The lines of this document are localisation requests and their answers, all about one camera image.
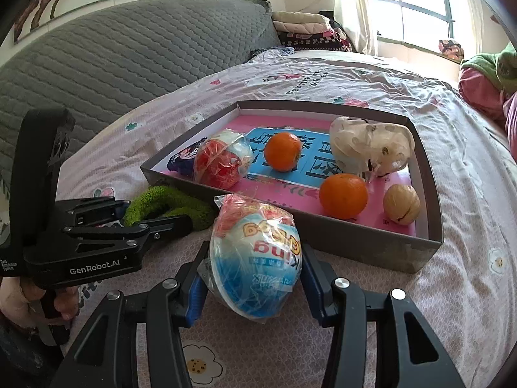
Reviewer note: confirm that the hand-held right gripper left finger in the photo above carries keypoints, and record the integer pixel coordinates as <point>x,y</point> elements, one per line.
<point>198,293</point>

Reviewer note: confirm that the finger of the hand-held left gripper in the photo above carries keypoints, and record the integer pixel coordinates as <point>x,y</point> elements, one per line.
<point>101,210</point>
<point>141,232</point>

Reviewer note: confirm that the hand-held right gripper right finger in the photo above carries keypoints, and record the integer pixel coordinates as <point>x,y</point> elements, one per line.
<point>314,289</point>

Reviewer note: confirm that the green fluffy scrunchie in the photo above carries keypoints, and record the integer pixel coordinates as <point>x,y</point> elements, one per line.
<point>169,204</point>

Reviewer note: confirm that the grey cardboard box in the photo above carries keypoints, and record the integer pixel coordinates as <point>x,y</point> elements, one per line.
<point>363,248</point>

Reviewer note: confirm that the toy egg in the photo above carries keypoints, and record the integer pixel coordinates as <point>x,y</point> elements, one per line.
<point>220,161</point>
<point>254,258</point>

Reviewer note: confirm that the blue cookie packet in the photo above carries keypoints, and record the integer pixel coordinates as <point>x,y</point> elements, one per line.
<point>183,159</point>

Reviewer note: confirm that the orange tangerine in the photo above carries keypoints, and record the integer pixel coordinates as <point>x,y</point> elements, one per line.
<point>284,151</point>
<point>343,196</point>

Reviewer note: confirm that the beige round ball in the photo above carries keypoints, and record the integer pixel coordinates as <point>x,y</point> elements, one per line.
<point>400,204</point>

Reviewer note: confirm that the person's left hand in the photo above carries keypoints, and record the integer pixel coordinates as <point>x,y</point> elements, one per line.
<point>66,303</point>

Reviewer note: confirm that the grey quilted headboard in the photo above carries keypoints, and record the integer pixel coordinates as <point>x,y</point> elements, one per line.
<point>121,60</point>

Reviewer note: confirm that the stack of folded blankets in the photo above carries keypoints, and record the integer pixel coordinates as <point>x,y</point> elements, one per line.
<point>303,30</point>

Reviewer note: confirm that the pink quilt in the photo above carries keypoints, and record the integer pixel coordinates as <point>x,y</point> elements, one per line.
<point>480,89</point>

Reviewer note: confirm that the dark bag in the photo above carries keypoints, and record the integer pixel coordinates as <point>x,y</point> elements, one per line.
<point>331,18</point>

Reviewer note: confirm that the patterned cushion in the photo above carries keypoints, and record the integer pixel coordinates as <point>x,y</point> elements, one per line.
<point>450,50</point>

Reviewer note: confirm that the cream curtain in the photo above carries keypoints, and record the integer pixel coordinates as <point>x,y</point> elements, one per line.
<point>468,16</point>
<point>351,12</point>

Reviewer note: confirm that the green garment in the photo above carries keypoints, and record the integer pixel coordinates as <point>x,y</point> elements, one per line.
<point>488,64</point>

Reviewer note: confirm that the dark framed window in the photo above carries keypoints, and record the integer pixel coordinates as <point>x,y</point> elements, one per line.
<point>420,8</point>

